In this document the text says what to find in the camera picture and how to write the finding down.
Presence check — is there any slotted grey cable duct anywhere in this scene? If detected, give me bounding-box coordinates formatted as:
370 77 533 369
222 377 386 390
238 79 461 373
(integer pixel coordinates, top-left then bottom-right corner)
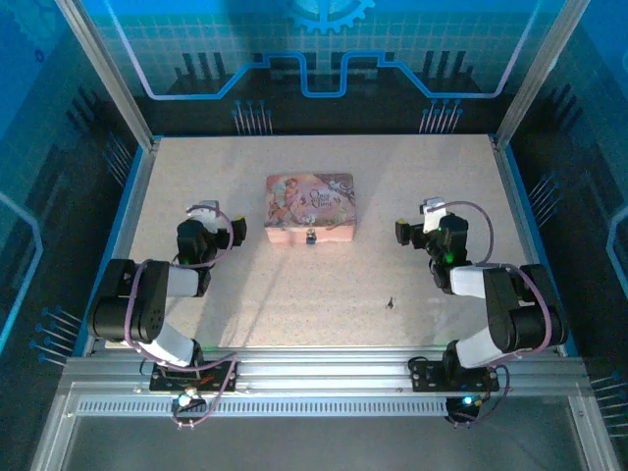
77 398 451 419

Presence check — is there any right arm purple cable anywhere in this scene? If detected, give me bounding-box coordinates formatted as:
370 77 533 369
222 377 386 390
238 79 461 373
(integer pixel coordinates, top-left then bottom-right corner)
431 200 553 429

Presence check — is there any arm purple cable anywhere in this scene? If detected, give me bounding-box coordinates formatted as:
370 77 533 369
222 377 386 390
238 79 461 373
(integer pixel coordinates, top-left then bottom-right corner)
122 204 239 431
431 200 553 429

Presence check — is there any pink storybook print box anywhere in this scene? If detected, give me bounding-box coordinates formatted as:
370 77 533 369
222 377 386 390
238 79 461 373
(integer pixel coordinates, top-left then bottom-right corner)
264 172 357 244

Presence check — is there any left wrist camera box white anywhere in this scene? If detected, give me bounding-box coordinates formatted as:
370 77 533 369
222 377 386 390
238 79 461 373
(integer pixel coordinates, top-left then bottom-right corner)
185 199 222 233

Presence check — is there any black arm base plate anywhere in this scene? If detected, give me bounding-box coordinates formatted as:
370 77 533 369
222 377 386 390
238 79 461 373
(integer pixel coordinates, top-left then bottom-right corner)
408 356 500 393
148 359 239 393

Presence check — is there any aluminium table side rail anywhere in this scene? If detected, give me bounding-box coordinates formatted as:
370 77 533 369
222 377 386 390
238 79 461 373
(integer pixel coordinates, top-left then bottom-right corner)
489 134 581 355
81 136 162 355

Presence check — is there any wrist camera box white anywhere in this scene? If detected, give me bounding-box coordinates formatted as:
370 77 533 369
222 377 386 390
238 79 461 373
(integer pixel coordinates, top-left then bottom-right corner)
420 197 448 236
185 199 222 233

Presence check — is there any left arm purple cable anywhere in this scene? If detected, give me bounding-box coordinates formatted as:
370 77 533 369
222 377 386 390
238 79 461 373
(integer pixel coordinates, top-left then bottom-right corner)
122 204 239 431

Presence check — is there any aluminium frame crossbeam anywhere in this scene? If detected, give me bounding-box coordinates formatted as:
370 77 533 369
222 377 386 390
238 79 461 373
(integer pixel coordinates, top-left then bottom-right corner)
62 346 591 394

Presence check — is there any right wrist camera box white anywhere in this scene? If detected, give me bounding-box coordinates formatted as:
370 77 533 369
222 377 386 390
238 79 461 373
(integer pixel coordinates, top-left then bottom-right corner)
420 197 448 236

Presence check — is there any aluminium frame post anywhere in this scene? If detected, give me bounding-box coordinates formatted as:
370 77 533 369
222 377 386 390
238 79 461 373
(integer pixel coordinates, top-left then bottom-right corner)
53 0 161 149
492 0 586 149

